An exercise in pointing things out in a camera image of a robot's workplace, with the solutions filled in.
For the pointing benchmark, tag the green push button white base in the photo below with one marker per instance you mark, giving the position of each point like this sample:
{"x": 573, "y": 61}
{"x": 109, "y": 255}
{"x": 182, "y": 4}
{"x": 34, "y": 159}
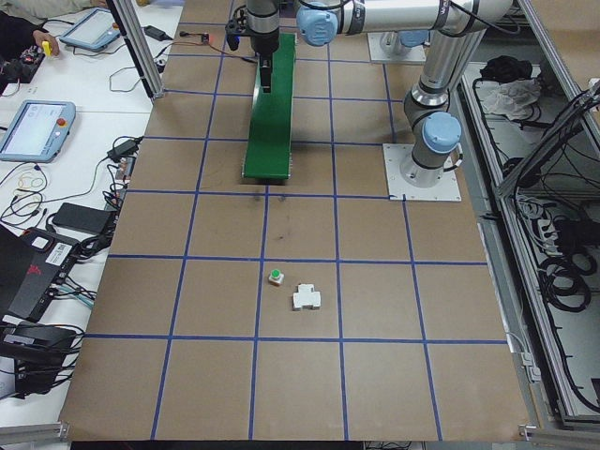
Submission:
{"x": 276, "y": 277}

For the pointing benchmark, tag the small yellow object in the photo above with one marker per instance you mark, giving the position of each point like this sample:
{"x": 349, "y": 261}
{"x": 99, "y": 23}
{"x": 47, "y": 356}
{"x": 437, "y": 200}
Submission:
{"x": 47, "y": 49}

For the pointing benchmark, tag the forearm in black sleeve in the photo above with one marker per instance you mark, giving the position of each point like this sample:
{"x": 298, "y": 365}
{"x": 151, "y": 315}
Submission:
{"x": 14, "y": 33}

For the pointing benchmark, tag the bystander bare hand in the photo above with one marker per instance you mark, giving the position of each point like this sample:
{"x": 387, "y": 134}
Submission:
{"x": 40, "y": 36}

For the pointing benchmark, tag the small circuit board red LED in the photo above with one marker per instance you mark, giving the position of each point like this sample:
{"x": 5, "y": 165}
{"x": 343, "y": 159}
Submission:
{"x": 205, "y": 37}

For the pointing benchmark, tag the green conveyor belt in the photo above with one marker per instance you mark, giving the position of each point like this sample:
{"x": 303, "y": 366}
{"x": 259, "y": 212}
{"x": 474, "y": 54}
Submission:
{"x": 272, "y": 140}

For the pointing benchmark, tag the small silver tape roll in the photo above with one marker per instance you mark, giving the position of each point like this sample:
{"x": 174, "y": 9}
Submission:
{"x": 159, "y": 61}

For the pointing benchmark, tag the small black power adapter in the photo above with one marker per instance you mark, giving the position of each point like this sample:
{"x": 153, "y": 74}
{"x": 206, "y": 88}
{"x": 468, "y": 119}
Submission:
{"x": 157, "y": 32}
{"x": 123, "y": 147}

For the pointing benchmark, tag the small brown relay board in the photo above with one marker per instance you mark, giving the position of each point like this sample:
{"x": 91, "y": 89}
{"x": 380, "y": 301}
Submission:
{"x": 124, "y": 169}

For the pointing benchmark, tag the blue-grey teach pendant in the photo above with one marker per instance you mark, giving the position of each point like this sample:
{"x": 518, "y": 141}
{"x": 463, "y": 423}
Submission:
{"x": 89, "y": 30}
{"x": 35, "y": 131}

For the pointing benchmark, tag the beige cloth sleeve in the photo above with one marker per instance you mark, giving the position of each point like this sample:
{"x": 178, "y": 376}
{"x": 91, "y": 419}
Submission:
{"x": 47, "y": 7}

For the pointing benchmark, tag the white plastic terminal block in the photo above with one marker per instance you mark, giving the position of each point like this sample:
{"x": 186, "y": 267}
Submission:
{"x": 307, "y": 300}

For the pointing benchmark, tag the large black power brick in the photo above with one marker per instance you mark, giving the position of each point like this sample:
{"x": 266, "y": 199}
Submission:
{"x": 82, "y": 218}

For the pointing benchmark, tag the red and black device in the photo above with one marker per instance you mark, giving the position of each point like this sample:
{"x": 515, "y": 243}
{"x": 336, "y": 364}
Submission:
{"x": 30, "y": 56}

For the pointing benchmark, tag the black crumpled cloth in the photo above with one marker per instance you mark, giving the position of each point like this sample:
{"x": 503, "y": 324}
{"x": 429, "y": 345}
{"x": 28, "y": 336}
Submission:
{"x": 506, "y": 68}

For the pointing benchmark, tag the white crumpled cloth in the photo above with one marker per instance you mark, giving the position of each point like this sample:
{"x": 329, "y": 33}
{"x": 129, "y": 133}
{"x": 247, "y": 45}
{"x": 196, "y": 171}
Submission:
{"x": 511, "y": 98}

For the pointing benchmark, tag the yellow rubber bands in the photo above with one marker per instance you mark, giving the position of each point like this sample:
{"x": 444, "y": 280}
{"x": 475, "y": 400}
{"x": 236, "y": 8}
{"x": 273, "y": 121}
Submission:
{"x": 29, "y": 177}

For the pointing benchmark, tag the black computer with red logo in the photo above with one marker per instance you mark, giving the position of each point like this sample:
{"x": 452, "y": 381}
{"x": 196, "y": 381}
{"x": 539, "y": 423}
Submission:
{"x": 28, "y": 281}

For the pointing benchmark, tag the white power strip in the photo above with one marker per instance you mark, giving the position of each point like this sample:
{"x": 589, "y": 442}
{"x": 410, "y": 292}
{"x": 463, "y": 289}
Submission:
{"x": 544, "y": 225}

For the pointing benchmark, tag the black power supply box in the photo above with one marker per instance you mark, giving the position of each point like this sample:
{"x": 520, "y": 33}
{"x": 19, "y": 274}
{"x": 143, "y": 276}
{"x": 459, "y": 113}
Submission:
{"x": 572, "y": 234}

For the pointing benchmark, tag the black electronics box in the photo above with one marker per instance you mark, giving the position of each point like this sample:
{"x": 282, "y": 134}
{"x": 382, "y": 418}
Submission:
{"x": 33, "y": 356}

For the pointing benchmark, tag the aluminium corner bar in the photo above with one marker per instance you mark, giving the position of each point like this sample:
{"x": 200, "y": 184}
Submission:
{"x": 33, "y": 433}
{"x": 562, "y": 433}

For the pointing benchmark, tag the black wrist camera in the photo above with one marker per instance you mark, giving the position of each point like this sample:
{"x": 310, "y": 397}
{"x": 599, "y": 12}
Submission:
{"x": 234, "y": 33}

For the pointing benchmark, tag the white square base plate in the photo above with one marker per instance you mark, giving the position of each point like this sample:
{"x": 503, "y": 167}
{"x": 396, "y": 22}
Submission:
{"x": 440, "y": 190}
{"x": 376, "y": 49}

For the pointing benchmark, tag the aluminium frame post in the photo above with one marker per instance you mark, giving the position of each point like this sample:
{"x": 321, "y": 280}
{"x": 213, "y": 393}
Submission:
{"x": 143, "y": 47}

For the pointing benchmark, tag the aluminium frame beam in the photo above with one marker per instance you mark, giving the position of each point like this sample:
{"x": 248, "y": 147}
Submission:
{"x": 558, "y": 56}

